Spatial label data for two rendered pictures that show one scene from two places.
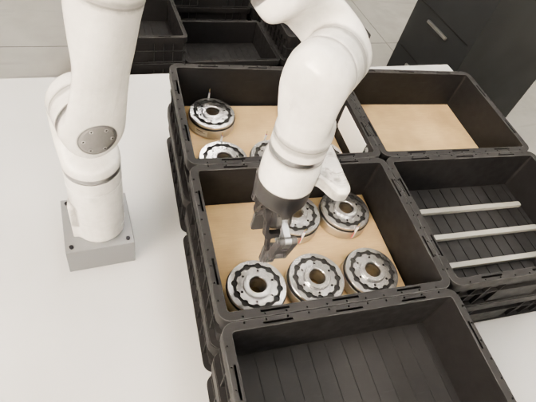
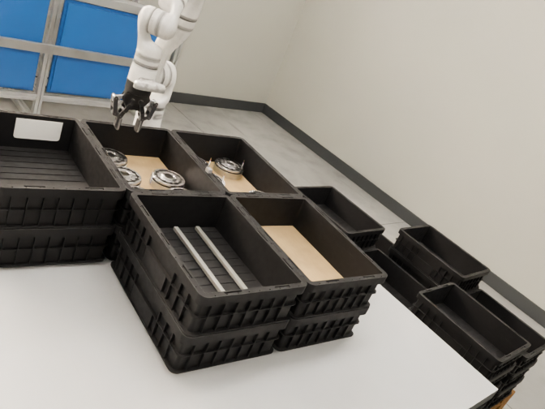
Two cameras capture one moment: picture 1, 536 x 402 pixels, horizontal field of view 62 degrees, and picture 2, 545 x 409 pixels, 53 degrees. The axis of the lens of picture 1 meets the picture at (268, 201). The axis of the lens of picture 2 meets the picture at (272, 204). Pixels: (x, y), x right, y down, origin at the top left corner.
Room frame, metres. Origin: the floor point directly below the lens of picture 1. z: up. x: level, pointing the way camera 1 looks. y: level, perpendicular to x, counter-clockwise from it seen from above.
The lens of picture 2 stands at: (0.45, -1.56, 1.58)
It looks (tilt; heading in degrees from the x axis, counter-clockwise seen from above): 24 degrees down; 73
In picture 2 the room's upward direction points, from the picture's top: 23 degrees clockwise
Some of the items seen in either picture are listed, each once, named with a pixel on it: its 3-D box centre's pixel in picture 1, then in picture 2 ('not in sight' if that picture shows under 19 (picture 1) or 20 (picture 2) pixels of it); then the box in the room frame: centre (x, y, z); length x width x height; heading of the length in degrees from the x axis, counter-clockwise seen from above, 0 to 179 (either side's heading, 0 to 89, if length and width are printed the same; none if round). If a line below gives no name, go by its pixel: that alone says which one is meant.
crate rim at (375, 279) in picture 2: (429, 112); (306, 238); (0.95, -0.30, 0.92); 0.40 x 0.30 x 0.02; 119
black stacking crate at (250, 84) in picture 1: (267, 130); (229, 178); (0.76, 0.05, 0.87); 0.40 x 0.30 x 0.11; 119
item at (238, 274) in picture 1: (257, 286); (110, 156); (0.39, -0.03, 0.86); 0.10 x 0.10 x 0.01
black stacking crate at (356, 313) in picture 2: not in sight; (285, 282); (0.95, -0.30, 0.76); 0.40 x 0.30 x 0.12; 119
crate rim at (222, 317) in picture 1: (315, 227); (150, 159); (0.50, -0.09, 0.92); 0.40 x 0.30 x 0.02; 119
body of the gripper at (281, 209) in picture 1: (278, 196); (136, 93); (0.41, -0.01, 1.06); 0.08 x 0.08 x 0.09
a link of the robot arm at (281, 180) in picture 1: (306, 159); (146, 73); (0.42, -0.03, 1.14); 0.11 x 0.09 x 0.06; 118
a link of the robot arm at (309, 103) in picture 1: (313, 101); (150, 36); (0.40, -0.01, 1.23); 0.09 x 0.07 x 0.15; 164
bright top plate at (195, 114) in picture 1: (212, 113); (229, 165); (0.77, 0.18, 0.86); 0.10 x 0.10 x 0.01
